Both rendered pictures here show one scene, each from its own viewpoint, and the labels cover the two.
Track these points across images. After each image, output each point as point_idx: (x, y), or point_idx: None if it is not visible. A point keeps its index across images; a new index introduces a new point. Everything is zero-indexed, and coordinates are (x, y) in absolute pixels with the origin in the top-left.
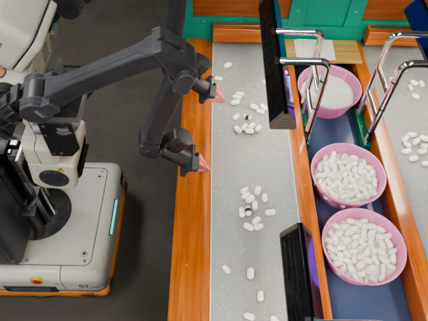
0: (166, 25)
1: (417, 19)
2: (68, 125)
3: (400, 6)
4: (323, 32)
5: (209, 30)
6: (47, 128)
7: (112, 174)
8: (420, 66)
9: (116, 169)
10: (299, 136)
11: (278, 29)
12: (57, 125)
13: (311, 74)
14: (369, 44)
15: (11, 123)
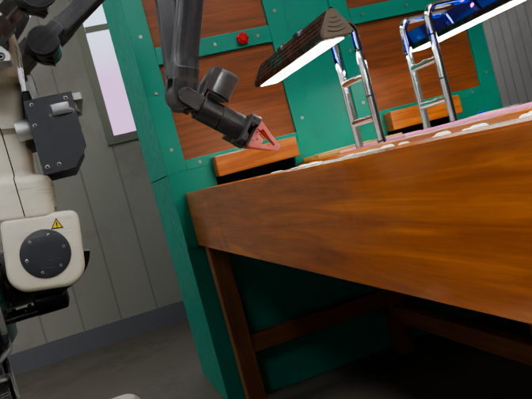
0: (161, 43)
1: (419, 35)
2: (68, 94)
3: (404, 86)
4: (343, 138)
5: (210, 173)
6: (37, 109)
7: (130, 398)
8: (442, 1)
9: (134, 396)
10: (374, 144)
11: (284, 43)
12: (52, 96)
13: (346, 94)
14: (398, 128)
15: (1, 16)
